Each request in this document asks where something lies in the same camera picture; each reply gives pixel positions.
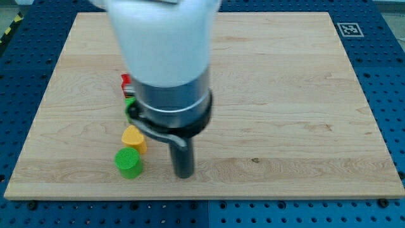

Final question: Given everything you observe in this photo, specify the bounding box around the silver flange with black clamp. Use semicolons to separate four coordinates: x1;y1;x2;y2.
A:
126;67;213;151

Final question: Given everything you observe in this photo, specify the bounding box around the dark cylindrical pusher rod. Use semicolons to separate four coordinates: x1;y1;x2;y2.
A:
169;138;194;179

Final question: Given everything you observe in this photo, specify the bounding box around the green block behind arm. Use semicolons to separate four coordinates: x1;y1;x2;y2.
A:
125;96;136;123

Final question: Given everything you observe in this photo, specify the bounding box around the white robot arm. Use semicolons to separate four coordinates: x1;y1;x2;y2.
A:
94;0;220;179

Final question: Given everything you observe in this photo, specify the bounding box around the yellow heart-shaped block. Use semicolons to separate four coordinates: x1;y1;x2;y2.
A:
121;125;147;155

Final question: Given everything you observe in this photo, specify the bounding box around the green cylinder block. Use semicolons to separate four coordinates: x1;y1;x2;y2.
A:
115;147;143;179

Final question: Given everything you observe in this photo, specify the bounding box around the red block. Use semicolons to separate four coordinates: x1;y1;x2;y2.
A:
121;73;134;98

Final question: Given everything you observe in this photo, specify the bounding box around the wooden board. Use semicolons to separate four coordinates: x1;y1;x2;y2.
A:
4;13;404;201

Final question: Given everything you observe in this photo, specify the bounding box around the white fiducial marker tag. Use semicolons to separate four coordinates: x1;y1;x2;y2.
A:
337;22;364;37

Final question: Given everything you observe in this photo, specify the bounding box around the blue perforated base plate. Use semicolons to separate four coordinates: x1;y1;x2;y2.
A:
1;0;404;227

